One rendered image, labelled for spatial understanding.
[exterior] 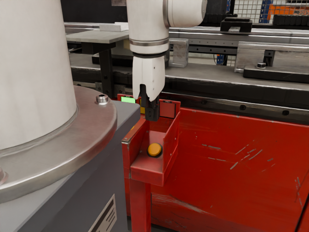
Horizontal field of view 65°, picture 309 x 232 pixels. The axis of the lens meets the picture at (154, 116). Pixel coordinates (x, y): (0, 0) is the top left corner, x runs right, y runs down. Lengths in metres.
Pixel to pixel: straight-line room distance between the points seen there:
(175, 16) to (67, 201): 0.38
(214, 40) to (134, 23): 0.67
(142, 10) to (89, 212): 0.37
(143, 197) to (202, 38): 0.71
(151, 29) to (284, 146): 0.57
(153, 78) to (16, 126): 0.38
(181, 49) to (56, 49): 0.74
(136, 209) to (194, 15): 0.61
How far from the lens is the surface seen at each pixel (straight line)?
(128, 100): 0.74
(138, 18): 0.49
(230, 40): 1.12
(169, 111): 0.70
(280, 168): 0.91
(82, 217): 0.21
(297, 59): 0.89
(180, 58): 0.90
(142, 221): 0.86
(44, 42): 0.18
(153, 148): 0.68
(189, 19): 0.47
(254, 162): 0.89
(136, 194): 0.79
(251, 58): 0.88
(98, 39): 0.73
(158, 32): 0.50
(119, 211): 0.28
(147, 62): 0.50
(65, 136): 0.19
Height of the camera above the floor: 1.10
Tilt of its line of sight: 26 degrees down
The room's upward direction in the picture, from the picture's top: straight up
